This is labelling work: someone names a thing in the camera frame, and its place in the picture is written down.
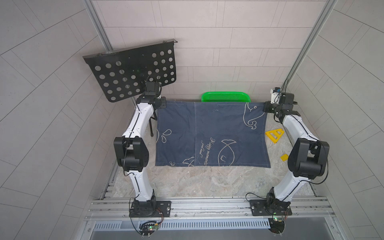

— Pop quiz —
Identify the dark blue pillowcase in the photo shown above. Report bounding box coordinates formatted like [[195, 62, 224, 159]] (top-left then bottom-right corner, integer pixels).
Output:
[[156, 101, 271, 168]]

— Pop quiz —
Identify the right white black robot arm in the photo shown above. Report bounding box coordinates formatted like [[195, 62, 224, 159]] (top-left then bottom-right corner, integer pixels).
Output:
[[264, 88, 330, 212]]

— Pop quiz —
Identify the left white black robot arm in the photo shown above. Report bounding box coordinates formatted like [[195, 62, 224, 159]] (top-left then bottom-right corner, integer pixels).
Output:
[[114, 82, 166, 212]]

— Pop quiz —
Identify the yellow plastic triangle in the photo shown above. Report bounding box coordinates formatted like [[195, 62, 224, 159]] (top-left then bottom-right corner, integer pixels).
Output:
[[265, 129, 285, 144]]

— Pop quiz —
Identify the black perforated music stand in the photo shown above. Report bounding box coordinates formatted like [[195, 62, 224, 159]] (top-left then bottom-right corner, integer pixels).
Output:
[[83, 40, 177, 106]]

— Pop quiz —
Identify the small yellow flat piece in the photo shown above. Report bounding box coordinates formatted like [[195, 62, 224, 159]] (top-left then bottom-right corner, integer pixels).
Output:
[[281, 154, 289, 162]]

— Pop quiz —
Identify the green plastic basket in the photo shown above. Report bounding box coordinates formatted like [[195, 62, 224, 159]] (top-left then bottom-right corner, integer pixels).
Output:
[[201, 92, 251, 103]]

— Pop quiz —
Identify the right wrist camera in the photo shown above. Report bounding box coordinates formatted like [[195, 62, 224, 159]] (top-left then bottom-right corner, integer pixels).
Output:
[[270, 87, 281, 104]]

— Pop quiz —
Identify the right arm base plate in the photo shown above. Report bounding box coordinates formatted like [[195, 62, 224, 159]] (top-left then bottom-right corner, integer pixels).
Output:
[[249, 200, 292, 217]]

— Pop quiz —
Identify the aluminium rail frame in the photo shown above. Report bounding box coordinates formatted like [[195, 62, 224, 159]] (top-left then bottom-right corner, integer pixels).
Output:
[[77, 194, 346, 240]]

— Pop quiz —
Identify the right circuit board with wires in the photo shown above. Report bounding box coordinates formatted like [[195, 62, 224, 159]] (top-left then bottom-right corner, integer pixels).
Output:
[[269, 211, 288, 236]]

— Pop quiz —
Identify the circuit board with wires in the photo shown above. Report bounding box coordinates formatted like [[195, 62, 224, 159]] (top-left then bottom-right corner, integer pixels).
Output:
[[130, 208, 164, 238], [269, 211, 288, 236]]

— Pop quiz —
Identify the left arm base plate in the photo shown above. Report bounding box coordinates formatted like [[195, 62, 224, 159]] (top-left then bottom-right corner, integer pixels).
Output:
[[129, 200, 172, 218]]

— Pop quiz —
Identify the left circuit board with wires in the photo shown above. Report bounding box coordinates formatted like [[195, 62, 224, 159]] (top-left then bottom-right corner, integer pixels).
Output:
[[130, 208, 164, 238]]

